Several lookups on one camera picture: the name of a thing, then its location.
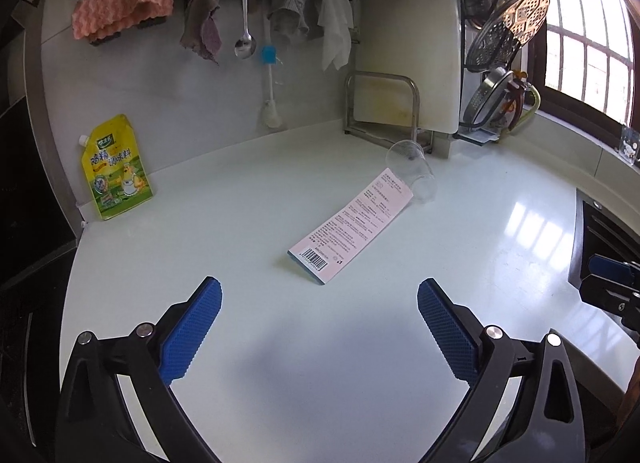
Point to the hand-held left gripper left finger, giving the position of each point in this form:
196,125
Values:
192,328

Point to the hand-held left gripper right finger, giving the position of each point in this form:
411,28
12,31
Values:
447,333

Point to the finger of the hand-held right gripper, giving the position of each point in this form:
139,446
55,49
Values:
607,293
612,269

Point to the pink paper box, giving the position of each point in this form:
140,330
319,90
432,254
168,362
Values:
350,223

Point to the steel kitchen sink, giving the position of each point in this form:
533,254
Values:
600,233

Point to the small clear printed cup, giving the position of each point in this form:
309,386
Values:
631,143

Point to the yellow seasoning pouch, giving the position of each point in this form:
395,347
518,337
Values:
117,173

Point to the clear plastic cup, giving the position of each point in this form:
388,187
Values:
407,153

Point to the black dish rack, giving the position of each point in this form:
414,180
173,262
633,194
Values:
475,135

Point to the black gas stove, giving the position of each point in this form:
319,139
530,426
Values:
30,193

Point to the blue and white bottle brush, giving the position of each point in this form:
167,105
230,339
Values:
270,113

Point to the barred window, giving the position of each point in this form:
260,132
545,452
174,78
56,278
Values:
590,33

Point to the metal cutting board rack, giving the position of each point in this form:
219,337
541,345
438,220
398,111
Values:
380,75

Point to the perforated metal steamer plate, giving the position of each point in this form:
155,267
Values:
510,18

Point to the white cutting board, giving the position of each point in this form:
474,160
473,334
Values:
410,43

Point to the grey purple hanging rag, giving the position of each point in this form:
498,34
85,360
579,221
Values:
200,23

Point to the white hanging cloth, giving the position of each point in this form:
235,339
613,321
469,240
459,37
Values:
335,28

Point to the pink wavy sponge cloth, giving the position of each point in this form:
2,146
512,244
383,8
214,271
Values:
120,3

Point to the grey knit hanging cloth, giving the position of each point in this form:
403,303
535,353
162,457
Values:
287,8

